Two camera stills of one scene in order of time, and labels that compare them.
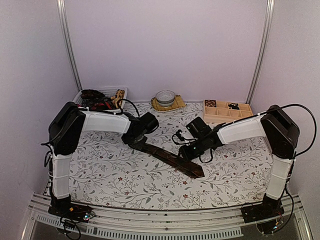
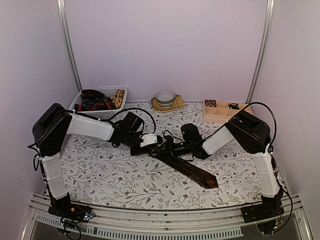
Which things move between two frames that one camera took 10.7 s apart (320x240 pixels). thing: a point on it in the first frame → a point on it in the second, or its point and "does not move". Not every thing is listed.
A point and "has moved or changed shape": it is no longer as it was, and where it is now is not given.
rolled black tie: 234,106 does not move
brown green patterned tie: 192,170 has moved or changed shape
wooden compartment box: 217,112 does not move
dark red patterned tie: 93,99 does not move
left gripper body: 131,139 → 135,152
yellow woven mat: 178,103 does not move
